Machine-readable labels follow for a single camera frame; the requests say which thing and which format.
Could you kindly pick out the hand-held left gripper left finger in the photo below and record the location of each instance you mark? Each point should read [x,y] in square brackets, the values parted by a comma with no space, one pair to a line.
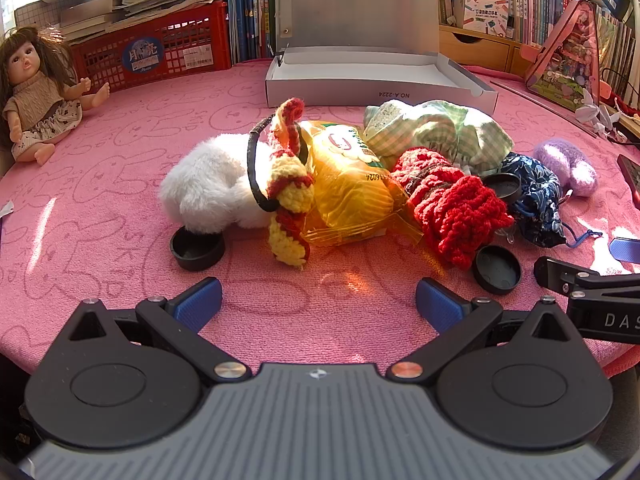
[200,300]

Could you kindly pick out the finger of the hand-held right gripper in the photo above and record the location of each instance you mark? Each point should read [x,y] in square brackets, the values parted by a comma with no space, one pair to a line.
[627,250]
[560,272]

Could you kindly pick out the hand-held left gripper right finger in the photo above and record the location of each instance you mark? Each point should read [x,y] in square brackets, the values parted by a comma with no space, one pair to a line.
[435,305]

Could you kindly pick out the black round lid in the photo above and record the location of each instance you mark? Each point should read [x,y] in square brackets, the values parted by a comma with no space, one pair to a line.
[497,270]
[502,186]
[197,250]

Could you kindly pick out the red knitted pouch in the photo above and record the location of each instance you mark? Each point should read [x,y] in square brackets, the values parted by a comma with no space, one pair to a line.
[460,210]

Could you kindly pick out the purple fluffy plush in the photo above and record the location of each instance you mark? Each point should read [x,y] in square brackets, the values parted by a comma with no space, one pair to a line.
[565,162]

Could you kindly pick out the white fluffy plush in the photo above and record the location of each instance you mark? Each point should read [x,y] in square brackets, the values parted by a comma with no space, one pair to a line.
[210,180]

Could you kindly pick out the yellow plastic snack bag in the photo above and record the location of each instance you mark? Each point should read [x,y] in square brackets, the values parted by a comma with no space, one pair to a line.
[350,190]

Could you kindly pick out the red yellow crochet toy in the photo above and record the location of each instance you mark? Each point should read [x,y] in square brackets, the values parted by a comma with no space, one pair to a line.
[287,175]

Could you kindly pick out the green checked cloth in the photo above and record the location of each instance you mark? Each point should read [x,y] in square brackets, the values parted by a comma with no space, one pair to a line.
[440,130]

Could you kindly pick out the silver cardboard box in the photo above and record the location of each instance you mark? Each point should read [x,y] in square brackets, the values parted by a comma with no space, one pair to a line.
[360,10]

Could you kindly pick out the black flat device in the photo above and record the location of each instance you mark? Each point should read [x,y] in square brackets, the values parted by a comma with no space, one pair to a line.
[631,177]

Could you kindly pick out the black hair band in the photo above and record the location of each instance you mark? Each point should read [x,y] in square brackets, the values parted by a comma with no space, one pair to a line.
[251,170]

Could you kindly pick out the white paper crane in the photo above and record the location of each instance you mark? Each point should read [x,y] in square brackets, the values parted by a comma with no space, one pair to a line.
[590,110]

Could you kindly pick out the thin metal rod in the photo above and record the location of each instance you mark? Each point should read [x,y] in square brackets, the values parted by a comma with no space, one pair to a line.
[542,106]

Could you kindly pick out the pink rabbit print towel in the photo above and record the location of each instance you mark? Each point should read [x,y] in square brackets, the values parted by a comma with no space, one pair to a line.
[125,135]

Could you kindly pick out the pink triangular printed case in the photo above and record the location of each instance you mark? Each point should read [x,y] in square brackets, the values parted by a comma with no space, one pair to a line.
[565,60]

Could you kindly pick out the wooden drawer organizer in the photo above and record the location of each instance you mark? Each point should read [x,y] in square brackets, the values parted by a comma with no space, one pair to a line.
[480,50]

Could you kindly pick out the black binder clip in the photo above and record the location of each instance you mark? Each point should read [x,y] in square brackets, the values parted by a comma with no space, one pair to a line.
[281,57]

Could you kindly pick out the brown-haired baby doll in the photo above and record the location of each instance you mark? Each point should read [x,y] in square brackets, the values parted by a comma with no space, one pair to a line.
[35,100]

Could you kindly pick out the row of colourful books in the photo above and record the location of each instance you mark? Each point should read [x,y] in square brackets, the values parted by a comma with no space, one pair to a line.
[540,0]

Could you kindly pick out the red plastic crate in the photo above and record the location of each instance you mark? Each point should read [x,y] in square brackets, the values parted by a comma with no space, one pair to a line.
[175,35]

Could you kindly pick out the white pencil print box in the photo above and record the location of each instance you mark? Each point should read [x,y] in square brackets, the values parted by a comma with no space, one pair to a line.
[485,12]

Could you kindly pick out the row of blue books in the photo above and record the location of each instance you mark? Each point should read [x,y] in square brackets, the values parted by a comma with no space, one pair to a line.
[247,10]

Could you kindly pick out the white grid board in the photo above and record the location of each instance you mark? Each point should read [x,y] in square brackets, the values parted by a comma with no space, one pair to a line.
[40,15]

